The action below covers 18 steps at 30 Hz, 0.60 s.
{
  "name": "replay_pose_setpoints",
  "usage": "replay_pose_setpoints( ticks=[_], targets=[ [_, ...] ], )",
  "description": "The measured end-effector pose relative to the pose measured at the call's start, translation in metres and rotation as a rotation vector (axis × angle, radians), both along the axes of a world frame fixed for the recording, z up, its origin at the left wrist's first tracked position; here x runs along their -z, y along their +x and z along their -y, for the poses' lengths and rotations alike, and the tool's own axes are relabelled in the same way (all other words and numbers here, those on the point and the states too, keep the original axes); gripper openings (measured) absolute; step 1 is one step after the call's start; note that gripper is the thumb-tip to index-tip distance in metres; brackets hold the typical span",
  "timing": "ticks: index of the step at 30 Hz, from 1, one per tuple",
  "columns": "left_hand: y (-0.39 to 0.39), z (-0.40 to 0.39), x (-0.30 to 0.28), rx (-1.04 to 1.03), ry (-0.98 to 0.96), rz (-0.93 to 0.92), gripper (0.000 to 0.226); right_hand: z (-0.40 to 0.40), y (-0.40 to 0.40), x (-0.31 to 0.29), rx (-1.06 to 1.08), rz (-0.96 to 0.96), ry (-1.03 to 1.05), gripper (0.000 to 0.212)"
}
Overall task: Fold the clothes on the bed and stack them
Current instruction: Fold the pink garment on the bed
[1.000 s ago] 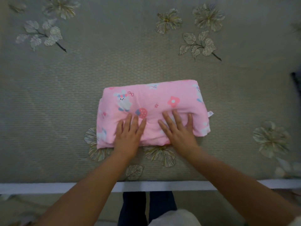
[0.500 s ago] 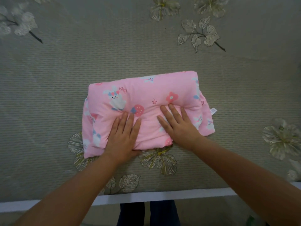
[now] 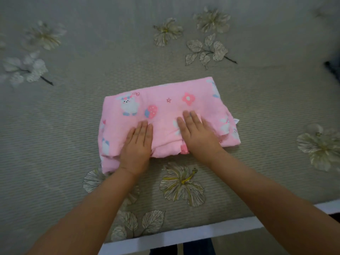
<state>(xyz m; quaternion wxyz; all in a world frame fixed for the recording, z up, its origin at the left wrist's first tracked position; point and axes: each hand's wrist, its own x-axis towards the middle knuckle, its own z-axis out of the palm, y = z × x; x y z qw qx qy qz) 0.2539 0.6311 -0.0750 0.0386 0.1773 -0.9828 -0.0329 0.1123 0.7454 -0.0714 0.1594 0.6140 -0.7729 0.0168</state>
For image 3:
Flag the person's right hand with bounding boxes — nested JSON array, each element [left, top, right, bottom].
[[176, 111, 225, 164]]

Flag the person's left hand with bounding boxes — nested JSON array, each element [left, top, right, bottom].
[[118, 120, 154, 177]]

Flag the pink cartoon-print blanket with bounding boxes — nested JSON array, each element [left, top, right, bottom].
[[98, 76, 241, 175]]

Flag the person's left forearm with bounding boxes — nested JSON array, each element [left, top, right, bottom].
[[25, 167, 142, 255]]

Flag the person's right forearm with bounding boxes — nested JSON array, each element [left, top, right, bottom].
[[203, 150, 340, 255]]

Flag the beige floral bed mat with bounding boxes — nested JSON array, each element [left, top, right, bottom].
[[0, 0, 340, 243]]

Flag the white mattress edge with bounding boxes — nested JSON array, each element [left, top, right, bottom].
[[98, 199, 340, 255]]

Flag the person's blue jeans legs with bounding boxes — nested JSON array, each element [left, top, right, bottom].
[[149, 238, 216, 255]]

